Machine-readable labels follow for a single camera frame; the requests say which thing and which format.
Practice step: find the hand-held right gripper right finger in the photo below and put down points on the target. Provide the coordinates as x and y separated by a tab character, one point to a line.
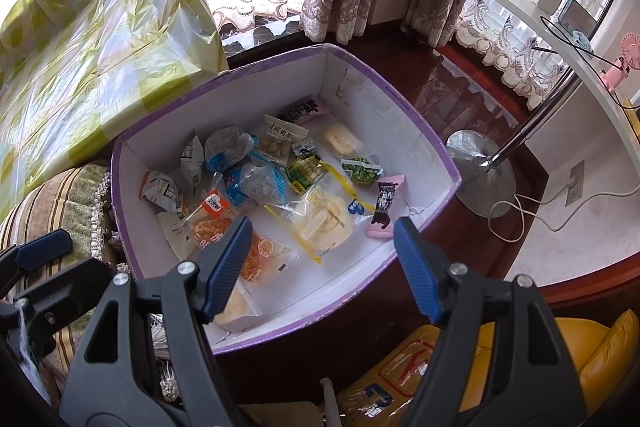
417	272

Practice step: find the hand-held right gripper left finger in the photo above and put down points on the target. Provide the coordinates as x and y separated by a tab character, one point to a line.
230	267

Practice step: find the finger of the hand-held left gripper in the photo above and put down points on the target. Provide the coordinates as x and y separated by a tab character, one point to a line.
42	251
75	282

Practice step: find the orange printed snack packet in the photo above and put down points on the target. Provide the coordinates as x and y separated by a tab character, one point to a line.
260	252

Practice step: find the pale cake clear packet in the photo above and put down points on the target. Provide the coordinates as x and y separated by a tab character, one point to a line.
237	307

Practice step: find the pink dark printed snack packet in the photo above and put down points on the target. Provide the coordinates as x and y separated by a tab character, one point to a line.
305	111
387	204

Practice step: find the round cake packet yellow strip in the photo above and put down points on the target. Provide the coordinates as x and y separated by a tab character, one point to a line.
322	219

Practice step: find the green snack packet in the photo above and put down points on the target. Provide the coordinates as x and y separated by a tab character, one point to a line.
304	172
362	171

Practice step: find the yellow cake clear packet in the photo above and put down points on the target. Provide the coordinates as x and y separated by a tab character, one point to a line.
342	139

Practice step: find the purple rimmed white cardboard box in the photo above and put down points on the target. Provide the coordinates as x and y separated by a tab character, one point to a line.
380	117

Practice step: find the striped sofa cushion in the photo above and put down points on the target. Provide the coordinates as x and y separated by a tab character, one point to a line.
65	197

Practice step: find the white printed snack packet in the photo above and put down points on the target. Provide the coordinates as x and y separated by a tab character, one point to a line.
175	232

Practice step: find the blue edged clear snack packet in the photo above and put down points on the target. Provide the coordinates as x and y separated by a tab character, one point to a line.
230	149
257	184

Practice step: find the white orange snack packet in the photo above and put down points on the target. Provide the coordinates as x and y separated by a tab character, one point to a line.
160	192

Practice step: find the white grey snack packet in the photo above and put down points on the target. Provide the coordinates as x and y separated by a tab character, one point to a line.
192	162

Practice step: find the metal floor stand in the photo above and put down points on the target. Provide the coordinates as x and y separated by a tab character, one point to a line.
480	177

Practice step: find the beige nut snack packet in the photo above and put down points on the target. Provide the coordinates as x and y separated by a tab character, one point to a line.
277	144

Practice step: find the small white blue snack packet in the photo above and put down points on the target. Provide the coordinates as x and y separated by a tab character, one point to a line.
305	148

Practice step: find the metal rod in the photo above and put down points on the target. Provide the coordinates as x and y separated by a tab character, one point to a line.
330	404

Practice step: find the yellow checked plastic tablecloth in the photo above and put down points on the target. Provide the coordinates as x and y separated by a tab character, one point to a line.
100	57

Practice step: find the light blue small gadget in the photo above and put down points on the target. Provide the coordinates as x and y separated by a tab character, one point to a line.
583	41

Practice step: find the white curved desk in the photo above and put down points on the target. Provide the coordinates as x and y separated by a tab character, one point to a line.
525	7

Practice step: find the dark small box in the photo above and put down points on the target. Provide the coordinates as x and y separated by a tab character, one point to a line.
577	19

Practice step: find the pink mini fan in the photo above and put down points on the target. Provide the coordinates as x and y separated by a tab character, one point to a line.
631	49

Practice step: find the wall socket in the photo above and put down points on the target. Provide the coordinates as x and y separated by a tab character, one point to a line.
575	182

